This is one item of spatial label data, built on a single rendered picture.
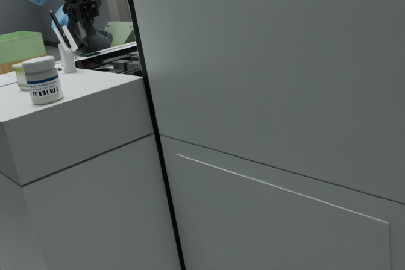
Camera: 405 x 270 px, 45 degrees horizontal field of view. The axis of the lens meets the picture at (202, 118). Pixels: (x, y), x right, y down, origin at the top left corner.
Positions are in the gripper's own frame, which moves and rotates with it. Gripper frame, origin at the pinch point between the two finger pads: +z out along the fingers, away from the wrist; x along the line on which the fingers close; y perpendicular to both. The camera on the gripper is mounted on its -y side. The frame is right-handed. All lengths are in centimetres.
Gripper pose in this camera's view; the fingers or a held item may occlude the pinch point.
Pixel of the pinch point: (86, 42)
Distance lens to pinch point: 176.8
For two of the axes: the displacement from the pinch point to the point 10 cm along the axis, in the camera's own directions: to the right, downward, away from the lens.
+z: 1.6, 9.4, 3.0
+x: 7.5, -3.1, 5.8
